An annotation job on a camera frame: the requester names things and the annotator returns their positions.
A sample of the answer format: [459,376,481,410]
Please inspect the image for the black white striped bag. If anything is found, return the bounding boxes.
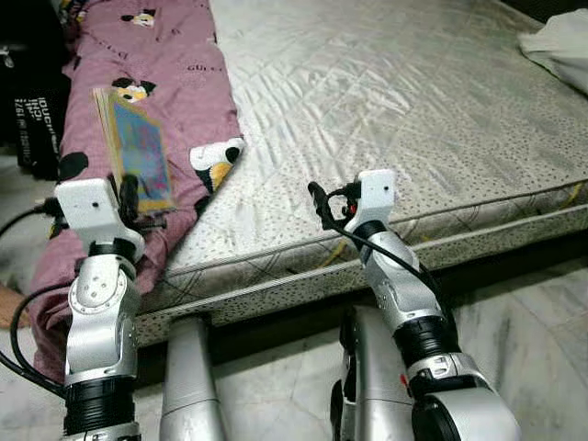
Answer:
[7,87,73,182]

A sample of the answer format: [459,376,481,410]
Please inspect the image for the grey quilted mattress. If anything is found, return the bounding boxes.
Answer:
[138,0,588,346]

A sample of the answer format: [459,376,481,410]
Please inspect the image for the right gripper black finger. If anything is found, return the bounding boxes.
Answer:
[308,181,336,231]

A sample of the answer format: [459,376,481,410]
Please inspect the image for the silver robot leg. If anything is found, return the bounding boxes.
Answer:
[329,305,416,441]
[161,313,229,441]

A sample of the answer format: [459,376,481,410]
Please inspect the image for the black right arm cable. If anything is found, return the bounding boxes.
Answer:
[312,182,451,318]

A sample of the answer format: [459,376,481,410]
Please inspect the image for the white pillow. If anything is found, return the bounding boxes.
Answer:
[517,9,588,96]

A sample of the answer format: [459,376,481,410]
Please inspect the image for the silver right robot leg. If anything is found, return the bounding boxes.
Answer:
[329,305,416,441]

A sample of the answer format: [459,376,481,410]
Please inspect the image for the colourful picture book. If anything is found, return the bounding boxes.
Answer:
[94,85,178,218]

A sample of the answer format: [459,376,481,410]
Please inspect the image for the silver left robot leg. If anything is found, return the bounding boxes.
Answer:
[161,313,229,441]

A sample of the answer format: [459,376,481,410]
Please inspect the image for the purple cartoon mouse blanket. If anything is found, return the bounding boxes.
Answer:
[28,0,247,383]

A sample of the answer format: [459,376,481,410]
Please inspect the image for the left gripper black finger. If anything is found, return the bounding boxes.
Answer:
[119,173,141,226]

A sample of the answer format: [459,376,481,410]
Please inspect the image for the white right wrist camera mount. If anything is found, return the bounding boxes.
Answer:
[354,169,399,232]

